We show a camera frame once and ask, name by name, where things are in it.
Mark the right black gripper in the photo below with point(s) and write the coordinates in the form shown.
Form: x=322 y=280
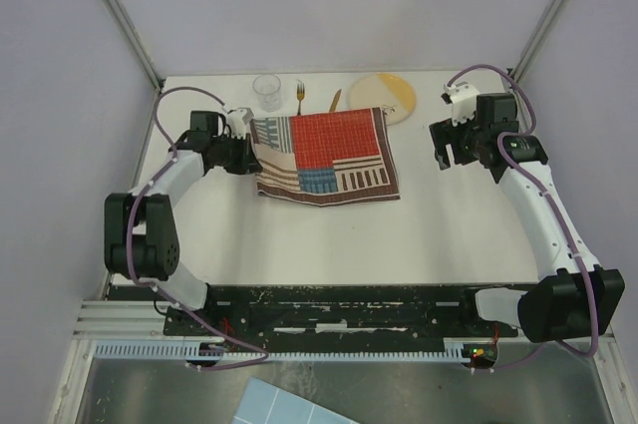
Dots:
x=445 y=133

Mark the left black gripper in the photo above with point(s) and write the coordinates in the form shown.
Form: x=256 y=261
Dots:
x=248 y=163

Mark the patchwork patterned placemat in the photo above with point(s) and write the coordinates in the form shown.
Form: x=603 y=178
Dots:
x=325 y=160

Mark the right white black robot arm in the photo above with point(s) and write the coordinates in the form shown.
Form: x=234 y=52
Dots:
x=575 y=297

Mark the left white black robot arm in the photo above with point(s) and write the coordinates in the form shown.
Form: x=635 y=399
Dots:
x=140 y=236

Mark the clear drinking glass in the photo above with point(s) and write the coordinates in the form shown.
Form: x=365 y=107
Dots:
x=267 y=88

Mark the cream yellow ceramic plate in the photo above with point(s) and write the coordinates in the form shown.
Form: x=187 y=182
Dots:
x=388 y=92

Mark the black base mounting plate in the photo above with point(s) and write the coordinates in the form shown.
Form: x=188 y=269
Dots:
x=353 y=343

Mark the blue tiled board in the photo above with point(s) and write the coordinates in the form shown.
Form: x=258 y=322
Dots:
x=262 y=403

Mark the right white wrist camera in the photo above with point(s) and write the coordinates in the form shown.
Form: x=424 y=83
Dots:
x=462 y=97

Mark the green handled fork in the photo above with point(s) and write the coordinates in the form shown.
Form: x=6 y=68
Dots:
x=300 y=96

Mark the aluminium front frame rail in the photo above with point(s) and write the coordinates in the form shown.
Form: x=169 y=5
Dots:
x=119 y=319

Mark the right aluminium frame post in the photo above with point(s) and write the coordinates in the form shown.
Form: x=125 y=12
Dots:
x=548 y=19

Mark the aluminium frame post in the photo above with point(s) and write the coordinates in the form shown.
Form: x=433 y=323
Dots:
x=548 y=19
x=132 y=38

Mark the left aluminium frame post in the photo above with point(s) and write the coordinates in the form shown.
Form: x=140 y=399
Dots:
x=132 y=38

